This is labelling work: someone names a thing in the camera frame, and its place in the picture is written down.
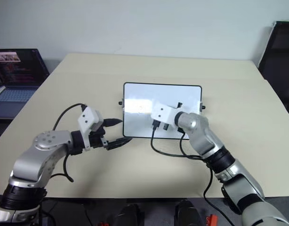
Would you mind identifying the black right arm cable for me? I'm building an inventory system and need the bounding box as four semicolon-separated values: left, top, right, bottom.
179;128;244;226

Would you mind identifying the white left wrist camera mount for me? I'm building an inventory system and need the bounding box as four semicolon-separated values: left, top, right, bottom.
77;107;104;151

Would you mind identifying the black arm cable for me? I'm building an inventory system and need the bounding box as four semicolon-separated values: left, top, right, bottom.
49;103;88;183
179;128;244;226

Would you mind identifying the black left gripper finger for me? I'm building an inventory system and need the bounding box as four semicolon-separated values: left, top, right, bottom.
106;137;133;151
102;118;123;128

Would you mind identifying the open blue laptop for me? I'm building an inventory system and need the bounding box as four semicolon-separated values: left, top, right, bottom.
0;48;50;120

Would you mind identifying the black office chair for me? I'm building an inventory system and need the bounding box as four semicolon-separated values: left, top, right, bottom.
257;20;289;111

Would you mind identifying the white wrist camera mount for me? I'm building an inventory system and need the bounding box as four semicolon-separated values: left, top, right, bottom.
151;101;181;126
77;107;104;151

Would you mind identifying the dark rounded shape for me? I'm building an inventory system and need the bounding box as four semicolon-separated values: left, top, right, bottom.
174;199;204;226
116;203;145;226

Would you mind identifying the black right camera cable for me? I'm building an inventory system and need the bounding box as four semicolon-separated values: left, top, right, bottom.
150;119;206;161

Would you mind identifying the black framed whiteboard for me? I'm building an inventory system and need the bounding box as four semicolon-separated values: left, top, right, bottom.
118;81;206;140

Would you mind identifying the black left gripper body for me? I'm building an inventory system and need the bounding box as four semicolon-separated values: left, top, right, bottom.
88;125;108;149

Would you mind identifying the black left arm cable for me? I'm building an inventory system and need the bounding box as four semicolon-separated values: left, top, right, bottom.
49;103;88;183

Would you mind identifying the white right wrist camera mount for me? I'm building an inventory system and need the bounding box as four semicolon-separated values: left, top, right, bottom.
151;101;181;126

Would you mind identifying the red plastic clip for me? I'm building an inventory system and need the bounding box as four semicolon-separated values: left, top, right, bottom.
206;214;217;226

